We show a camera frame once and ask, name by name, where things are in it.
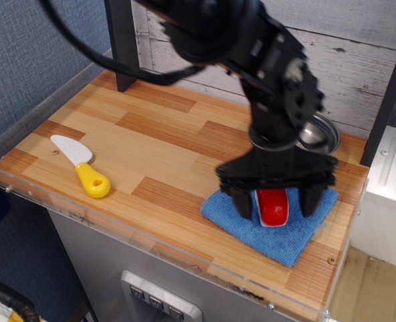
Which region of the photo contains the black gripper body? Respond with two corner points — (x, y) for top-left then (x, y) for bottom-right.
(216, 146), (338, 201)

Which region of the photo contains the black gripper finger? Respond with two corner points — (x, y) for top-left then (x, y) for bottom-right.
(231, 191), (252, 220)
(299, 187), (324, 217)

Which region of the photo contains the red toy sushi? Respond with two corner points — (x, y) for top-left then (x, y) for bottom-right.
(254, 189), (289, 227)

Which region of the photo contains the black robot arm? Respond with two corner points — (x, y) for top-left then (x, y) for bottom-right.
(143, 1), (338, 219)

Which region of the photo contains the blue folded cloth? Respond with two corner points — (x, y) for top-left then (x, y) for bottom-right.
(201, 188), (338, 267)

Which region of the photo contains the small steel pot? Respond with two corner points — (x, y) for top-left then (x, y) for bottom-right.
(296, 113), (341, 156)

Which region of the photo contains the white metal box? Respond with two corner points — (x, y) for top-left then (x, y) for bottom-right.
(350, 126), (396, 266)

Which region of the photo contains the silver button panel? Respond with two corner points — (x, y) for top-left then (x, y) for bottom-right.
(120, 270), (203, 321)

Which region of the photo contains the grey metal cabinet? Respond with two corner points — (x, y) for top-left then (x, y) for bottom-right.
(48, 209), (323, 322)

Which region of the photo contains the clear acrylic guard rail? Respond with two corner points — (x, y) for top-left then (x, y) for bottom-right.
(0, 55), (368, 321)

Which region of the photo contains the dark right frame post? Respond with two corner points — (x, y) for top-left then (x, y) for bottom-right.
(360, 63), (396, 167)

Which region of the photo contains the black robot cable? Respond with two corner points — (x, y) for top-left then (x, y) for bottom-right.
(40, 0), (202, 87)

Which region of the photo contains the yellow handled toy knife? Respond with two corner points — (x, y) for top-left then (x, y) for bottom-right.
(50, 135), (111, 199)

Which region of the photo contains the black vertical post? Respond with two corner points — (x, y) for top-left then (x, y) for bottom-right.
(104, 0), (141, 93)

